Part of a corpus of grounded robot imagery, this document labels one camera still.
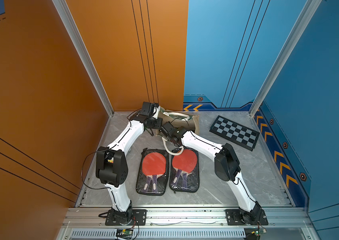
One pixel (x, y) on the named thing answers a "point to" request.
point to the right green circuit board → (254, 233)
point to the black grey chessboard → (235, 132)
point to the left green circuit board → (125, 233)
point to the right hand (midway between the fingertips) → (180, 134)
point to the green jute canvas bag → (178, 119)
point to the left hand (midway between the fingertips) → (160, 120)
